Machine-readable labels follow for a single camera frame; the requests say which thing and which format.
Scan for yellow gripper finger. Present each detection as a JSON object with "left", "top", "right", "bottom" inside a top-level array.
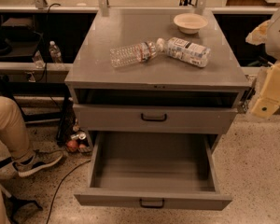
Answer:
[
  {"left": 245, "top": 21, "right": 269, "bottom": 46},
  {"left": 250, "top": 61, "right": 280, "bottom": 119}
]

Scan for labelled plastic water bottle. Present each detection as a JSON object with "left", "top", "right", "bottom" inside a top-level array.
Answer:
[{"left": 156, "top": 37, "right": 211, "bottom": 68}]

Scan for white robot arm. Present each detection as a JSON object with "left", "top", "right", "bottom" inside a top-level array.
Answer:
[{"left": 245, "top": 8, "right": 280, "bottom": 118}]

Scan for grey metal drawer cabinet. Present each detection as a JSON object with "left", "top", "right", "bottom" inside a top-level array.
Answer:
[{"left": 64, "top": 7, "right": 251, "bottom": 154}]

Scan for clear ribbed plastic bottle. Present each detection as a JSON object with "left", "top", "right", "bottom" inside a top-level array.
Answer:
[{"left": 110, "top": 41, "right": 158, "bottom": 68}]

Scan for open lower grey drawer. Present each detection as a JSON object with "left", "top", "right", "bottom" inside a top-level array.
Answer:
[{"left": 75, "top": 132, "right": 232, "bottom": 211}]

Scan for closed middle grey drawer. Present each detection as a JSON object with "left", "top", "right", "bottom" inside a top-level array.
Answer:
[{"left": 74, "top": 105, "right": 237, "bottom": 134}]

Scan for water bottle on shelf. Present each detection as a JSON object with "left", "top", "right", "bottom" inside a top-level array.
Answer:
[{"left": 49, "top": 41, "right": 63, "bottom": 63}]

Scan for white paper bowl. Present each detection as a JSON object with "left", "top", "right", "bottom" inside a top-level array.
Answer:
[{"left": 174, "top": 13, "right": 208, "bottom": 35}]

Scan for metal can on floor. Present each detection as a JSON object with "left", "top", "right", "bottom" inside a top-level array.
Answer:
[{"left": 71, "top": 132, "right": 87, "bottom": 140}]

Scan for red apple on floor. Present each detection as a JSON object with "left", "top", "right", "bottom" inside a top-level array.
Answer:
[{"left": 66, "top": 140, "right": 78, "bottom": 152}]

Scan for grey white sneaker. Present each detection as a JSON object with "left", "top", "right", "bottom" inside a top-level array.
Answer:
[{"left": 13, "top": 150, "right": 63, "bottom": 177}]

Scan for person leg tan trousers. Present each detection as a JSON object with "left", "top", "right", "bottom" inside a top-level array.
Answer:
[{"left": 0, "top": 96, "right": 35, "bottom": 224}]

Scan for black chair base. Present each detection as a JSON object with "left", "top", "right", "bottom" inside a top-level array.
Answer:
[{"left": 0, "top": 157, "right": 43, "bottom": 224}]

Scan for black floor cable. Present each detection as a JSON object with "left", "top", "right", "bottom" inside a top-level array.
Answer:
[{"left": 45, "top": 158, "right": 92, "bottom": 224}]

